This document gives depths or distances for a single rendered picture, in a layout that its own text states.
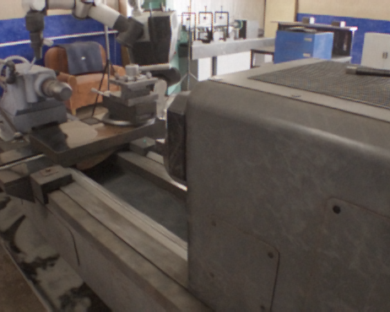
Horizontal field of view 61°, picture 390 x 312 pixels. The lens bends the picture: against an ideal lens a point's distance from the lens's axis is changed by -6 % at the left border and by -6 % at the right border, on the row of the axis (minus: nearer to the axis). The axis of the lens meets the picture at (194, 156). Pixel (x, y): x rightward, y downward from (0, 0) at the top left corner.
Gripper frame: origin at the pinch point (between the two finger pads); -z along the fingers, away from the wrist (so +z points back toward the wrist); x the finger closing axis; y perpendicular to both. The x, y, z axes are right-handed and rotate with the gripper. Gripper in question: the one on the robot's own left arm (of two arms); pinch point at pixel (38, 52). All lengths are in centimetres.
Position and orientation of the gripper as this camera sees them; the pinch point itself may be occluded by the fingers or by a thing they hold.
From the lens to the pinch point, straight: 184.1
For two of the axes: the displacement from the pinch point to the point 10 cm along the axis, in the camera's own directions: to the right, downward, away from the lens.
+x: 2.4, 4.0, -8.9
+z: 0.0, -9.1, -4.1
